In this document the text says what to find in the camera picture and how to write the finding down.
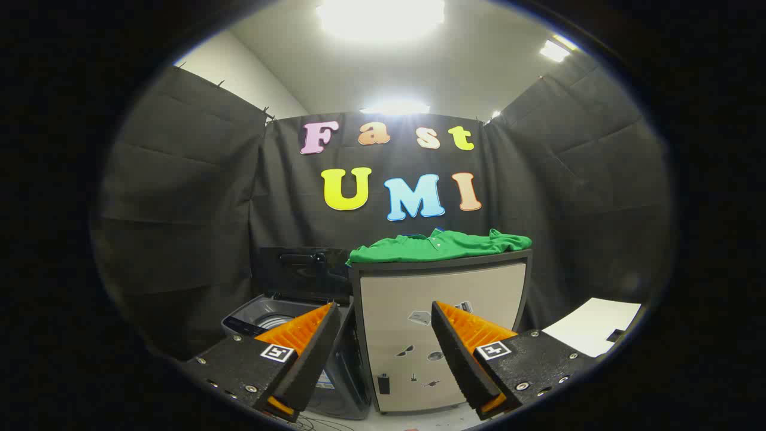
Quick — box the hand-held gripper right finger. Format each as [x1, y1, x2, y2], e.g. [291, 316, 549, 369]
[431, 301, 599, 420]

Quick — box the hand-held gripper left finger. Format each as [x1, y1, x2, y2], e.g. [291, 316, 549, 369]
[180, 302, 342, 423]

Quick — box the grey washing machine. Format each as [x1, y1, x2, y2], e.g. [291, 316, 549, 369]
[221, 293, 373, 420]

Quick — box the dark washing machine lid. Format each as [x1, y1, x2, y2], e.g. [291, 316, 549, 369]
[257, 247, 352, 306]

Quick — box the green polo shirt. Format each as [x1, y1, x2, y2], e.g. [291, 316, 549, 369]
[346, 227, 533, 266]

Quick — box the white paper sheet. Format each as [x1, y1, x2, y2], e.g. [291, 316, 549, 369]
[542, 298, 642, 358]

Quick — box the black backdrop cloth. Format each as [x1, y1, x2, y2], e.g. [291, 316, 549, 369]
[90, 63, 674, 360]

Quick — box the rectangular ceiling light panel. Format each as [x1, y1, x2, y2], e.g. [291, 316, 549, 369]
[539, 35, 580, 63]
[359, 99, 431, 116]

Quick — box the large round ceiling light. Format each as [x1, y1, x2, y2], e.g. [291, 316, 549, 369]
[317, 0, 446, 44]

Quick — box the beige cabinet with dark frame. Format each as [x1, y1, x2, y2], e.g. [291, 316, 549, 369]
[349, 250, 533, 415]

